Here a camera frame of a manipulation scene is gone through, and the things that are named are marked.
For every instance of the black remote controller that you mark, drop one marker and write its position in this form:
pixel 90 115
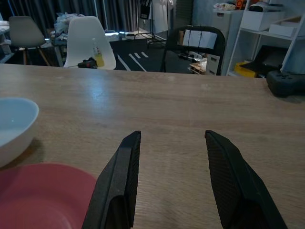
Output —
pixel 286 82

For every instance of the black clothes rack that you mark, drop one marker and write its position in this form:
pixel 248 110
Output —
pixel 152 35

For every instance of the yellow box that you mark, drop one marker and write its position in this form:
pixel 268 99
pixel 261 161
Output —
pixel 245 69

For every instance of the black striped floor mat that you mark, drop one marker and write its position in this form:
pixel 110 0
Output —
pixel 152 59

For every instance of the small wooden pallet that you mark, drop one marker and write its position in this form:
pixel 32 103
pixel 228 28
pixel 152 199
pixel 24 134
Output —
pixel 197 68

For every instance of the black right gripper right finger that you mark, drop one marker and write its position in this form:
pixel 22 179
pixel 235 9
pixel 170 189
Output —
pixel 236 190

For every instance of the dark grey curtain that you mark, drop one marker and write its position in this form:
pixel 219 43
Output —
pixel 71 7

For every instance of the black folding chair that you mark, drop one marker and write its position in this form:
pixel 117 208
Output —
pixel 172 57

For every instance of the white drawer box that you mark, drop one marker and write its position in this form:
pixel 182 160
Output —
pixel 212 64

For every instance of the flat white box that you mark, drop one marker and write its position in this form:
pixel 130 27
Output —
pixel 283 29

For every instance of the yellow drink bottle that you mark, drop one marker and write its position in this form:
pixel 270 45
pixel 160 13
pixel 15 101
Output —
pixel 98 57

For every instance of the white ceramic bowl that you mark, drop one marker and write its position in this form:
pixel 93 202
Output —
pixel 14 126

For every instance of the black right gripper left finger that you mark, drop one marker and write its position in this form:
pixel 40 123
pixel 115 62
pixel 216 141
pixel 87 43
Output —
pixel 114 190

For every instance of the white plastic shell chair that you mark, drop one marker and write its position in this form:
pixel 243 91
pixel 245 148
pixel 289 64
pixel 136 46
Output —
pixel 81 40

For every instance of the white hanging garment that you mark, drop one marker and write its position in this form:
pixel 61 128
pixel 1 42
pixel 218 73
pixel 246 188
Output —
pixel 162 14

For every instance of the white headset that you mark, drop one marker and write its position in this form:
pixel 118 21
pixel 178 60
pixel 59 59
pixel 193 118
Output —
pixel 258 7

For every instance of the white metal shelf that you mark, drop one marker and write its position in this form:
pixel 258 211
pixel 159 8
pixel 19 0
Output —
pixel 245 43

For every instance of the black laptop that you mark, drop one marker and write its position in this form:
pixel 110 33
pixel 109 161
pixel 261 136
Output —
pixel 269 57

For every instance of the black hanging bag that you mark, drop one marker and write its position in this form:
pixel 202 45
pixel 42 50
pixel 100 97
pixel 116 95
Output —
pixel 145 10

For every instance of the pile of clothes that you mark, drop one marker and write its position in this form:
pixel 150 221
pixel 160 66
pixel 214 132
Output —
pixel 61 26

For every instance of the large white box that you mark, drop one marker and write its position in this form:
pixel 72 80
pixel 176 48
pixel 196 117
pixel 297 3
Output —
pixel 262 20

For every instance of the pink round plate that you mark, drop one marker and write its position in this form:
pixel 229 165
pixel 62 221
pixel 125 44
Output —
pixel 43 198

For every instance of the grey plastic shell chair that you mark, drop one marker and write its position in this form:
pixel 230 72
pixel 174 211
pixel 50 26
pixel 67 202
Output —
pixel 25 31

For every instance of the grey cabinet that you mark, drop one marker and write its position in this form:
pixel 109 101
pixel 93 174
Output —
pixel 226 31

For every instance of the black and red tool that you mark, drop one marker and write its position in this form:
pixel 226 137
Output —
pixel 87 64

